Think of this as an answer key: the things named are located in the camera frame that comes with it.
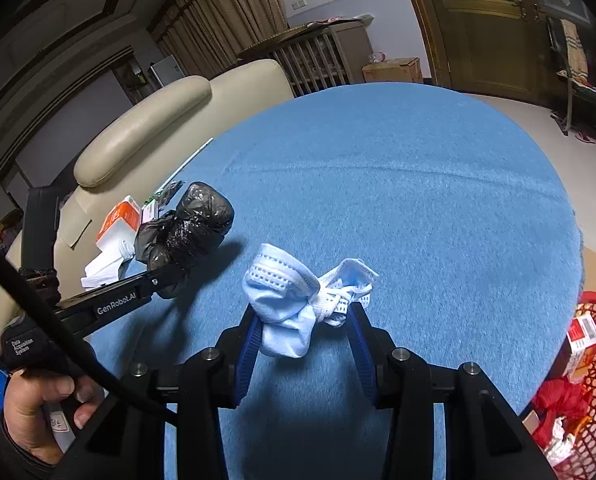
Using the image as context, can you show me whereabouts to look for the blue tablecloth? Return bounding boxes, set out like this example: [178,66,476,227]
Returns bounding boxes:
[85,82,586,480]

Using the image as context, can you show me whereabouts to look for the wooden door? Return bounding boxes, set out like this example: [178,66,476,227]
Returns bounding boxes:
[395,0,569,106]

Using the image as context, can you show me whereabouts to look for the dark green packet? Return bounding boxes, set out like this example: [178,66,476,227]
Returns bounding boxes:
[155,180,186,206]

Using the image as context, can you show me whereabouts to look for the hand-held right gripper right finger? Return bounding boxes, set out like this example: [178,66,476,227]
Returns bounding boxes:
[348,305,554,480]

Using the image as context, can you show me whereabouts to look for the red plastic bag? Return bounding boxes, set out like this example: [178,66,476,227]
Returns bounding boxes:
[533,377,594,448]

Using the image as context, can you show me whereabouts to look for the dark metal chair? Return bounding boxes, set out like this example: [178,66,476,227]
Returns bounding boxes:
[548,15,596,136]

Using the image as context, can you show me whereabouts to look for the beige curtain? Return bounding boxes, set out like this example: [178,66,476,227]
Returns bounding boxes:
[148,0,289,78]

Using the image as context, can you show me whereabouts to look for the orange and white tissue pack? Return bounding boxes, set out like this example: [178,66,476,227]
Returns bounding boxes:
[95,195,143,261]

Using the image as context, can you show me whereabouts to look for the white paper tissues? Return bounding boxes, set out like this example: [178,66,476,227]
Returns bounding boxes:
[80,240,136,291]

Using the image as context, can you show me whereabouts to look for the wooden baby crib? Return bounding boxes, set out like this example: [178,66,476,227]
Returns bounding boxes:
[238,17,374,98]

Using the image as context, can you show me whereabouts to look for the blue face mask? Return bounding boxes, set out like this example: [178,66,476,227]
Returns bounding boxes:
[241,242,380,359]

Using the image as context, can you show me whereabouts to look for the black cable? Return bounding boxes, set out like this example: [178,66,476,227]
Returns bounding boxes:
[0,217,179,423]

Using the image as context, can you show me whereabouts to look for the black upright bar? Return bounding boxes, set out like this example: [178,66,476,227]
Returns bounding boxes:
[20,186,61,281]

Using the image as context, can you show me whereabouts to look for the striped scarf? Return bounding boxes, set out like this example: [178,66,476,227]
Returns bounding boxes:
[560,19,589,81]

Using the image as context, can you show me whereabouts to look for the beige leather sofa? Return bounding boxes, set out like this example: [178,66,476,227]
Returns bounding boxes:
[0,58,296,391]

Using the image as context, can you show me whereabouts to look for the person's left hand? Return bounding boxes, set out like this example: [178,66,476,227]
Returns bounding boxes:
[3,372,106,466]

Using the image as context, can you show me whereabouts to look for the white panel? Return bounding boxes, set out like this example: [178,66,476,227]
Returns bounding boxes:
[150,54,181,88]

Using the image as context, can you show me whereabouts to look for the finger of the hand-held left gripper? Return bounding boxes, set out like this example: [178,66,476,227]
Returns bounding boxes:
[143,264,193,300]

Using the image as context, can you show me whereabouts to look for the white wrapper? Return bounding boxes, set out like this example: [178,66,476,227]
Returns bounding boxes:
[545,420,579,466]

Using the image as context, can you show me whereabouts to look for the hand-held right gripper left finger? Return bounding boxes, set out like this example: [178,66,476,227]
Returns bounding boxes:
[53,305,260,480]

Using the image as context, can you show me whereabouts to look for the brown cardboard box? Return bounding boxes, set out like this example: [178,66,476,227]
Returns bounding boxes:
[362,56,424,84]

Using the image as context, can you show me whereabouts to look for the orange and white carton box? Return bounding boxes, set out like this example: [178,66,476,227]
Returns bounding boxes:
[560,312,596,378]

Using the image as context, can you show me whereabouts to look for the black plastic bag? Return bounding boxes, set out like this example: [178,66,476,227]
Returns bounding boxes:
[134,181,235,273]

